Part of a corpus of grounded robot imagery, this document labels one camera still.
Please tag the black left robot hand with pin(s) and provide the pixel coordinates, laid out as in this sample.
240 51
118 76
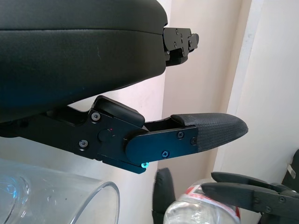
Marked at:
70 58

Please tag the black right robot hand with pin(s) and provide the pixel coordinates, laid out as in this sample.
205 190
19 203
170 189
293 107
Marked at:
257 196

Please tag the clear water bottle white cap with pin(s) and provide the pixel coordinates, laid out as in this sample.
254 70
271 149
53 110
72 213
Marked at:
198 212

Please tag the clear plastic cup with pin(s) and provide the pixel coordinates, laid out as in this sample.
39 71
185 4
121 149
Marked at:
58 198

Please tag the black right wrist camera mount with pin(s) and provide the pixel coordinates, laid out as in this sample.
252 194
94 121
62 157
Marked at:
294 177

